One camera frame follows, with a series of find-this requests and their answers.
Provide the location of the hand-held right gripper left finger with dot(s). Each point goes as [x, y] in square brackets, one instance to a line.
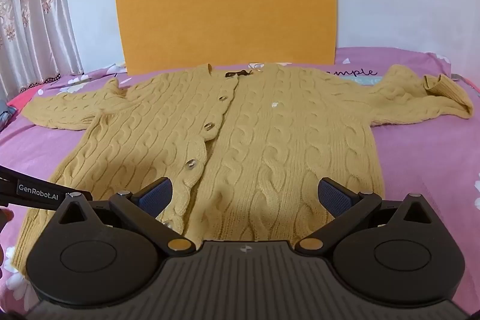
[156, 195]

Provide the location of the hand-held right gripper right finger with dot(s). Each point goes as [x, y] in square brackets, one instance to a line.
[334, 195]

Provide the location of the pink printed bed sheet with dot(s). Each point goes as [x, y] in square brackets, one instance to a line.
[420, 162]

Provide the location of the person's left hand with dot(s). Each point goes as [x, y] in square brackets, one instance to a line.
[5, 218]

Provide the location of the grey object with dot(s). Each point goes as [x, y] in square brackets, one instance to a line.
[6, 115]

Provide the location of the patterned sheer curtain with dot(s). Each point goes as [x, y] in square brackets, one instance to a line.
[33, 9]

